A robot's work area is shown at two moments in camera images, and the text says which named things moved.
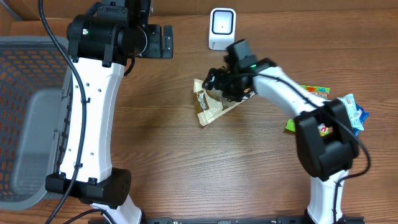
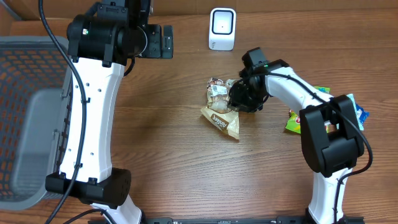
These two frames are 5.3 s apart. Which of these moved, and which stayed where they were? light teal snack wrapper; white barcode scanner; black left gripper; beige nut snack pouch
Moved: beige nut snack pouch
Stayed: black left gripper; white barcode scanner; light teal snack wrapper
